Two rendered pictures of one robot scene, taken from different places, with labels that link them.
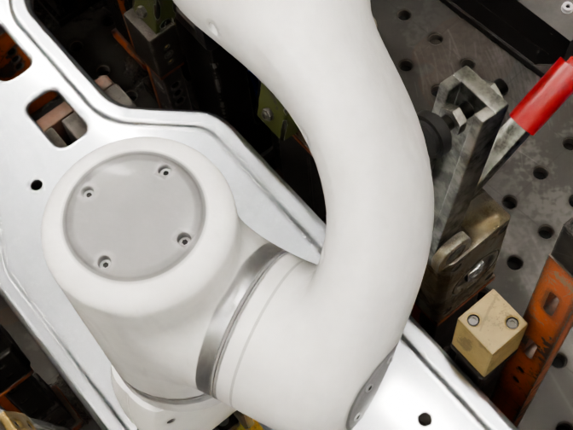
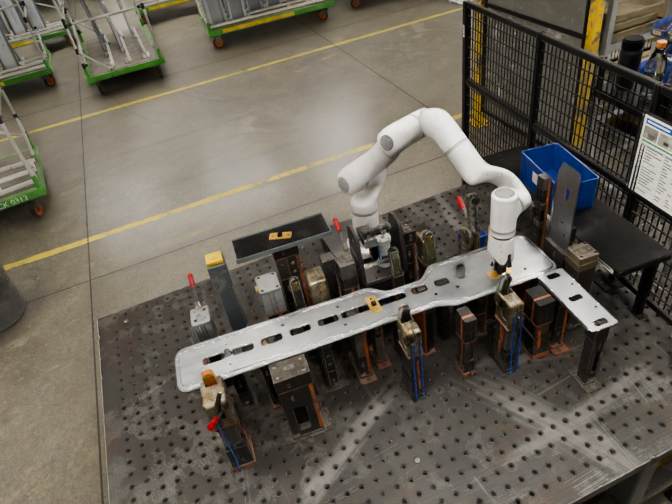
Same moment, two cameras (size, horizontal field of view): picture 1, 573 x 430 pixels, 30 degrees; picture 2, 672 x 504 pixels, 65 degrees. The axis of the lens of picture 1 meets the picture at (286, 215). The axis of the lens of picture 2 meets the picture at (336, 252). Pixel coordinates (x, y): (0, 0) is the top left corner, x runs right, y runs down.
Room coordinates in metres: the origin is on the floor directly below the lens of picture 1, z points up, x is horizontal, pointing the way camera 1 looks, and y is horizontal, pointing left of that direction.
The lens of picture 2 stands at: (0.23, 1.54, 2.34)
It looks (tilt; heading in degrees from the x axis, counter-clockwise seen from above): 39 degrees down; 291
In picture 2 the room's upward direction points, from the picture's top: 11 degrees counter-clockwise
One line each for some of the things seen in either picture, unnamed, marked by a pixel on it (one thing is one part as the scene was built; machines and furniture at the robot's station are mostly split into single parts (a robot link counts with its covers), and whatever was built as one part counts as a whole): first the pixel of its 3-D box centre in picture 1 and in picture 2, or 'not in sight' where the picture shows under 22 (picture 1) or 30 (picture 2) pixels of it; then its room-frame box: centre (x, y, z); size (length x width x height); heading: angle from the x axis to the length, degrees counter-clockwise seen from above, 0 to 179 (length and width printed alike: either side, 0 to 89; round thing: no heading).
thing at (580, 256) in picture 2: not in sight; (575, 287); (-0.07, -0.01, 0.88); 0.08 x 0.08 x 0.36; 32
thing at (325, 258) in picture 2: not in sight; (334, 294); (0.82, 0.14, 0.90); 0.05 x 0.05 x 0.40; 32
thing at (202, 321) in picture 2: not in sight; (214, 348); (1.21, 0.44, 0.88); 0.11 x 0.10 x 0.36; 122
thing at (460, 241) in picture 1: (451, 250); not in sight; (0.28, -0.11, 1.06); 0.03 x 0.01 x 0.03; 122
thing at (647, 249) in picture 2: not in sight; (562, 200); (-0.03, -0.38, 1.01); 0.90 x 0.22 x 0.03; 122
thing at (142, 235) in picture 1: (168, 278); (504, 209); (0.20, 0.06, 1.28); 0.09 x 0.08 x 0.13; 54
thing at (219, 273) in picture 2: not in sight; (230, 303); (1.22, 0.25, 0.92); 0.08 x 0.08 x 0.44; 32
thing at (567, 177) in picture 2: not in sight; (563, 208); (0.00, -0.11, 1.17); 0.12 x 0.01 x 0.34; 122
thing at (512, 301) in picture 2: not in sight; (506, 332); (0.17, 0.23, 0.87); 0.12 x 0.09 x 0.35; 122
